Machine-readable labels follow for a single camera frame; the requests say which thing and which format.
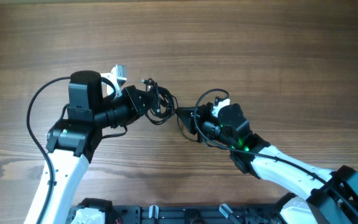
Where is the black aluminium base frame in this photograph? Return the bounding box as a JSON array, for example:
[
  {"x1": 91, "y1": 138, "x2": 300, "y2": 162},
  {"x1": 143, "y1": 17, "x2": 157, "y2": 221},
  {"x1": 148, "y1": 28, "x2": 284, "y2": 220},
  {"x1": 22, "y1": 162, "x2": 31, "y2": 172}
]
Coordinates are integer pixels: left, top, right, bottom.
[{"x1": 65, "y1": 198, "x2": 286, "y2": 224}]

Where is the black right camera cable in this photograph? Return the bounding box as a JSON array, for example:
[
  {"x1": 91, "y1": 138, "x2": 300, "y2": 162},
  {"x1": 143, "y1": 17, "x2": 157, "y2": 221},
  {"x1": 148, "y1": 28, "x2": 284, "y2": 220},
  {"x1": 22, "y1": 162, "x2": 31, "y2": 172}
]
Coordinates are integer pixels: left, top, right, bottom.
[{"x1": 193, "y1": 88, "x2": 358, "y2": 224}]

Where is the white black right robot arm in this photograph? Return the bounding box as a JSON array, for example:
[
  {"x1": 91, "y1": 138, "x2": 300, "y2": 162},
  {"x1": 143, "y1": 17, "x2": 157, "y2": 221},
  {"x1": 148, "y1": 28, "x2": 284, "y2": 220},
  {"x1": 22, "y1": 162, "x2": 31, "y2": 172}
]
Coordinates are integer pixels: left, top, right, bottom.
[{"x1": 176, "y1": 103, "x2": 358, "y2": 223}]

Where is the black camera cable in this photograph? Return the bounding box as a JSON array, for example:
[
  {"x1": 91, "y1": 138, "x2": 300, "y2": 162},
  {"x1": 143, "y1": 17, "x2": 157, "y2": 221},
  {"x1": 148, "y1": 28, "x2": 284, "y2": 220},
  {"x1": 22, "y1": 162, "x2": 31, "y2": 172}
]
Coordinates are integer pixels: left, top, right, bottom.
[
  {"x1": 193, "y1": 88, "x2": 358, "y2": 224},
  {"x1": 26, "y1": 76, "x2": 73, "y2": 224}
]

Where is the black usb cable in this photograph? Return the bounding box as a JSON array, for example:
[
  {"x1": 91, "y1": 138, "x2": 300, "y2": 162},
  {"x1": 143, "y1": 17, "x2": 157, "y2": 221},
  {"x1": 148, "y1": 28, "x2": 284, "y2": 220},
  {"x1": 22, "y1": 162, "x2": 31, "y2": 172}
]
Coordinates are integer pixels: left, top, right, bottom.
[{"x1": 140, "y1": 78, "x2": 195, "y2": 142}]

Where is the black left camera cable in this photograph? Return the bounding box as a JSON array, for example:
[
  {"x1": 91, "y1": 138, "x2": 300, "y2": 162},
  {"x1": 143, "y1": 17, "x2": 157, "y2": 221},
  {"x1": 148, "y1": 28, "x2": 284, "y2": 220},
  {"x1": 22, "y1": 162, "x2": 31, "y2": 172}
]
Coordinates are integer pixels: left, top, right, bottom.
[{"x1": 26, "y1": 76, "x2": 73, "y2": 224}]

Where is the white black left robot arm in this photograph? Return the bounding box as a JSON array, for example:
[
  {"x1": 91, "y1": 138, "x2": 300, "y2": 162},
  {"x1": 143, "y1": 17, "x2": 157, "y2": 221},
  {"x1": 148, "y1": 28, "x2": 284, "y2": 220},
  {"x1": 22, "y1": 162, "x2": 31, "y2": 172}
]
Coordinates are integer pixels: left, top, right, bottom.
[{"x1": 25, "y1": 70, "x2": 157, "y2": 223}]

